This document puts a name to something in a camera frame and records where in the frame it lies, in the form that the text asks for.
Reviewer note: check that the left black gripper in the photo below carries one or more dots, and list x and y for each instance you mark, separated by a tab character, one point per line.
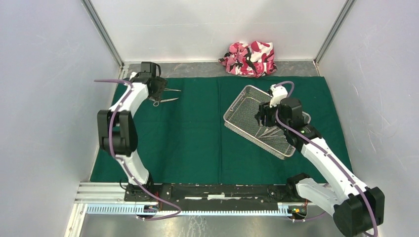
161	83

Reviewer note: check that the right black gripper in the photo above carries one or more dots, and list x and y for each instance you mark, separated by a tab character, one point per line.
265	109

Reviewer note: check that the surgical scissors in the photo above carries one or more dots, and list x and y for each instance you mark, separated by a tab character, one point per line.
157	103

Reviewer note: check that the wire mesh instrument tray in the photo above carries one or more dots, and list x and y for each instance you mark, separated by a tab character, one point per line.
245	121

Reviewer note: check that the green surgical drape cloth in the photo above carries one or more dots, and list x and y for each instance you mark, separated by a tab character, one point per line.
186	141

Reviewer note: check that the surgical forceps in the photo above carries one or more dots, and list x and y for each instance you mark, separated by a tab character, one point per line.
168	89

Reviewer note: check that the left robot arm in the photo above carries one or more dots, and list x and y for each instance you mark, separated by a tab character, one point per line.
116	128

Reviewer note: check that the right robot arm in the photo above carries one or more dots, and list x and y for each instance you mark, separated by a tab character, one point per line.
354	207

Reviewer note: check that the pink camouflage cloth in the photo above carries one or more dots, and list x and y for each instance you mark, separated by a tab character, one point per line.
253	60

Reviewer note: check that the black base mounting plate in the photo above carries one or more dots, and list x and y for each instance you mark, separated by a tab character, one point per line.
212	197

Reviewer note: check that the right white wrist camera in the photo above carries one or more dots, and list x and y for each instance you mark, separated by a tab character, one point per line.
278	92

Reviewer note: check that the aluminium frame rail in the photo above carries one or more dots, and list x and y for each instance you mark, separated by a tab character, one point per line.
108	198

